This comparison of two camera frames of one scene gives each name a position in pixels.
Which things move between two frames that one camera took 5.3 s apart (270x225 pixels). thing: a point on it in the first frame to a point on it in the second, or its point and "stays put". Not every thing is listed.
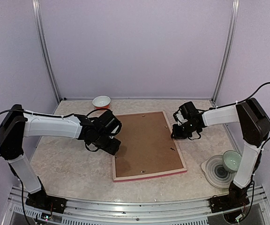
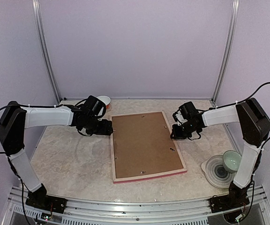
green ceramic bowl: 231,160 stays put
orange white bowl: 101,101 stays put
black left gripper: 112,149 to 106,129
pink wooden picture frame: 149,148 stays put
